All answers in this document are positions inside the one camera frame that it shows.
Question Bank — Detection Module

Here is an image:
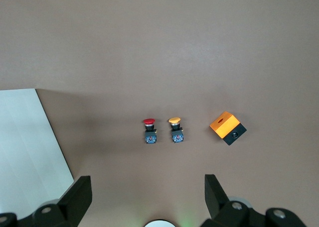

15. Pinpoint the white drawer cabinet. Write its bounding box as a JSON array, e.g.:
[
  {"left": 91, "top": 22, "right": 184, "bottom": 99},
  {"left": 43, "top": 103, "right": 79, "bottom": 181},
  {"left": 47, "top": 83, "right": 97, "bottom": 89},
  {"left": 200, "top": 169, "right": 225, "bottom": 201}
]
[{"left": 0, "top": 88, "right": 75, "bottom": 220}]

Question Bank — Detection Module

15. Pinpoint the orange black button box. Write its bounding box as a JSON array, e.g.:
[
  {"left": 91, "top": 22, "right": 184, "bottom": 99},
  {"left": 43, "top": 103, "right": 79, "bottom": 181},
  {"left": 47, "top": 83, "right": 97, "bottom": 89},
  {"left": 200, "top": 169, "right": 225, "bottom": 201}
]
[{"left": 208, "top": 111, "right": 248, "bottom": 146}]

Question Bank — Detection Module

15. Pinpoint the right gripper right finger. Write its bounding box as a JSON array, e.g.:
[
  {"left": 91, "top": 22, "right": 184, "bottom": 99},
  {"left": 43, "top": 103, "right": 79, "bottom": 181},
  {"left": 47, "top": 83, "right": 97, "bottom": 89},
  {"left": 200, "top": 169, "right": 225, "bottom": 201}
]
[{"left": 201, "top": 173, "right": 310, "bottom": 227}]

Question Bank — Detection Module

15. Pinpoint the yellow push button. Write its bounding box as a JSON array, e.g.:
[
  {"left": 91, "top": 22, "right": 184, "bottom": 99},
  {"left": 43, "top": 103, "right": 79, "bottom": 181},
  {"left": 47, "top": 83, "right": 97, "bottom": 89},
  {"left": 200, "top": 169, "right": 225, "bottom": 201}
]
[{"left": 167, "top": 116, "right": 185, "bottom": 144}]

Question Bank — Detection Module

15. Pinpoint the red push button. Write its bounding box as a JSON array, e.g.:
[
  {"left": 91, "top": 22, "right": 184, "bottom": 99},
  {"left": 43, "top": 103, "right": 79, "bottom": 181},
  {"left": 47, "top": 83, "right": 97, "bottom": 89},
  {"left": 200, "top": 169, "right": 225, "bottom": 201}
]
[{"left": 142, "top": 117, "right": 158, "bottom": 145}]

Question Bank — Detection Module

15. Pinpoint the brown table mat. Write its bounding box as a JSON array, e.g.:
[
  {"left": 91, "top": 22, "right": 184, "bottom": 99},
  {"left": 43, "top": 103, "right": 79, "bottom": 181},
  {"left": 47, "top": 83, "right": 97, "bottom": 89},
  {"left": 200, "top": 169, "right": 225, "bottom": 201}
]
[{"left": 0, "top": 0, "right": 319, "bottom": 227}]

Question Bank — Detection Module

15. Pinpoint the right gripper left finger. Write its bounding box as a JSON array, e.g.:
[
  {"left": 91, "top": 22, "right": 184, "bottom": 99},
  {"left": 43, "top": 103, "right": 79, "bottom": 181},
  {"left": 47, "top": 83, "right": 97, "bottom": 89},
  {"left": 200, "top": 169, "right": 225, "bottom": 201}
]
[{"left": 0, "top": 175, "right": 93, "bottom": 227}]

